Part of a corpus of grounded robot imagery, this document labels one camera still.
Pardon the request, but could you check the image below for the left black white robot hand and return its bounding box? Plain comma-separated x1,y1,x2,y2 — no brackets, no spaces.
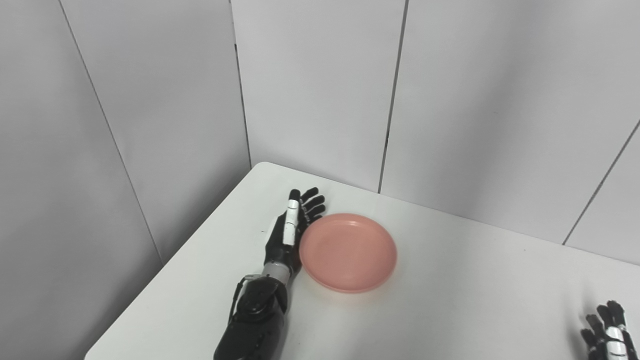
263,187,327,275

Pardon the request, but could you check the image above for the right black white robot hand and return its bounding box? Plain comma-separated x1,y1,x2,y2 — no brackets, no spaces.
580,300,639,360

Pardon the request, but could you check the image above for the pink round plate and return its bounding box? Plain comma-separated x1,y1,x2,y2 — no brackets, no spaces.
299,213,398,294

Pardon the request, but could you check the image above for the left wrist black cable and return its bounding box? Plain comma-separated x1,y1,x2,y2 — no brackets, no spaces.
228,274,263,325

